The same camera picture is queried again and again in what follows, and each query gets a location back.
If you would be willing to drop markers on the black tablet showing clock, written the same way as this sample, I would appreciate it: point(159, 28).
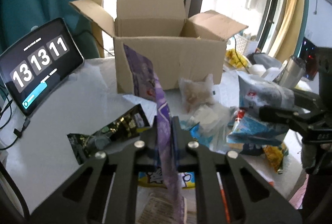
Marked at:
point(38, 62)

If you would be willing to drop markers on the blue cartoon snack bag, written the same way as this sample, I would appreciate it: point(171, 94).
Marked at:
point(250, 130)

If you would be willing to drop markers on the yellow crumpled snack bag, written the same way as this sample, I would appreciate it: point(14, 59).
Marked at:
point(275, 156)

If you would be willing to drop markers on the grey cloth bag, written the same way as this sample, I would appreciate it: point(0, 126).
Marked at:
point(264, 59)

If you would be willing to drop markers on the white plastic basket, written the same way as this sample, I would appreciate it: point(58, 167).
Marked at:
point(242, 45)

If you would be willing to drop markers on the purple snack bag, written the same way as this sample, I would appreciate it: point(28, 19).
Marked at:
point(146, 85)

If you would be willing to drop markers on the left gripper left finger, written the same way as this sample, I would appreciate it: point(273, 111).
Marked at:
point(103, 190)

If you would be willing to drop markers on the yellow packet beside box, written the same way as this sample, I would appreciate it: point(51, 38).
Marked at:
point(235, 59)

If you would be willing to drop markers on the yellow curtain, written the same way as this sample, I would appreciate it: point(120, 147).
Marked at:
point(287, 37)

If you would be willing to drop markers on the brown cardboard box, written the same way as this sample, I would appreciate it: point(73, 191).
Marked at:
point(178, 46)

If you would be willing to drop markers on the black gold snack bag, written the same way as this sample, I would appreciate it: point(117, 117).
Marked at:
point(129, 125)

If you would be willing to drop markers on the steel thermos cup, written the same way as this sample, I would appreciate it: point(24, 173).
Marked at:
point(293, 72)

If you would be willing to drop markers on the white plastic snack bag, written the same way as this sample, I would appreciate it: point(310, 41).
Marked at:
point(204, 109)

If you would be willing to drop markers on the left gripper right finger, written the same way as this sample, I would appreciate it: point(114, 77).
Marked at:
point(227, 188)

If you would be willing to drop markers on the grey white snack bag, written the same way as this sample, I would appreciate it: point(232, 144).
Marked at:
point(255, 92)

